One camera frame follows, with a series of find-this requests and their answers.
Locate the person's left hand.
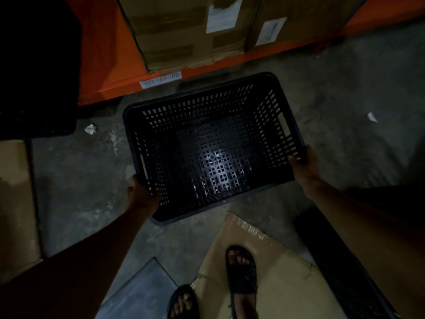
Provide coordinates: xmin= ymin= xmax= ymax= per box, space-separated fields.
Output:
xmin=127 ymin=174 xmax=162 ymax=218

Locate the person's right hand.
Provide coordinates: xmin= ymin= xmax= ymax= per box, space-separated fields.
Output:
xmin=288 ymin=145 xmax=322 ymax=193

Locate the black perforated plastic basket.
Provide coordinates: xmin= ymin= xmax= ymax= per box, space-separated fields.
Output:
xmin=122 ymin=72 xmax=307 ymax=226

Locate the person's left forearm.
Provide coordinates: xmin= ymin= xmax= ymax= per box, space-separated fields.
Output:
xmin=0 ymin=204 xmax=153 ymax=319

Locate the person's right forearm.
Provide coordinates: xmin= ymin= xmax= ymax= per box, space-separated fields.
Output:
xmin=300 ymin=177 xmax=425 ymax=319

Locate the grey flat board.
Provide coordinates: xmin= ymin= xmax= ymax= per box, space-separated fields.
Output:
xmin=95 ymin=257 xmax=178 ymax=319

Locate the person's left sandal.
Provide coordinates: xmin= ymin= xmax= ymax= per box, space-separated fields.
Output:
xmin=166 ymin=284 xmax=201 ymax=319

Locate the person's sandal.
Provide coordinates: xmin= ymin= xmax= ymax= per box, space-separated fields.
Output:
xmin=225 ymin=245 xmax=259 ymax=319
xmin=166 ymin=284 xmax=201 ymax=319

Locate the person's right sandal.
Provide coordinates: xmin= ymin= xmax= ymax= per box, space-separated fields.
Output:
xmin=225 ymin=245 xmax=259 ymax=319

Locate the flat cardboard sheet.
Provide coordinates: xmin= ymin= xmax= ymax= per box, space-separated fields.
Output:
xmin=191 ymin=212 xmax=347 ymax=319

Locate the white shelf label sticker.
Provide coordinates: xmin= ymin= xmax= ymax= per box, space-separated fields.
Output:
xmin=139 ymin=72 xmax=182 ymax=89

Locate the tan cardboard box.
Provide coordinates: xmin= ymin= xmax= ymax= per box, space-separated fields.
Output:
xmin=0 ymin=139 xmax=44 ymax=284

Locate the brown cardboard box white label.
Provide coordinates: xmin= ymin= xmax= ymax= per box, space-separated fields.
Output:
xmin=247 ymin=0 xmax=369 ymax=52

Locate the orange metal shelf rack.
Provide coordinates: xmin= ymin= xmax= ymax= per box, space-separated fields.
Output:
xmin=63 ymin=0 xmax=425 ymax=107

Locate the large brown cardboard box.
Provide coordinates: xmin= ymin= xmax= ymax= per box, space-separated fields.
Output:
xmin=117 ymin=0 xmax=263 ymax=73

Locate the dark black bin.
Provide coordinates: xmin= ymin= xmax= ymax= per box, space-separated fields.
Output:
xmin=0 ymin=0 xmax=83 ymax=140

